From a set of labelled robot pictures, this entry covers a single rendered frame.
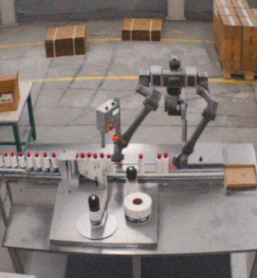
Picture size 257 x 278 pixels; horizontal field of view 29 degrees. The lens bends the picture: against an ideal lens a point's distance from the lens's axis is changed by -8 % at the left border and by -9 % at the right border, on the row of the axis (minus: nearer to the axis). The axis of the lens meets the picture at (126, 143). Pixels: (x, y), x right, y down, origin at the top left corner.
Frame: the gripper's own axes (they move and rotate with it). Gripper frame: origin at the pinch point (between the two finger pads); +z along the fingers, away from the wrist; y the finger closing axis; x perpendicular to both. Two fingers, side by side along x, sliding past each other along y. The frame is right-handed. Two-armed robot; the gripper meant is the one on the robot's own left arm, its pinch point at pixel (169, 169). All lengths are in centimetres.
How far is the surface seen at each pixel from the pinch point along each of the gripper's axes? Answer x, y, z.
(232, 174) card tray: 49, -2, -26
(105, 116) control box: -70, 0, -9
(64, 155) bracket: -76, 8, 35
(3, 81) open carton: -140, -137, 102
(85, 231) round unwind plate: -46, 66, 43
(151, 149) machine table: -4.9, -39.0, 17.2
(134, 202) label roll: -25, 45, 13
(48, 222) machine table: -67, 53, 68
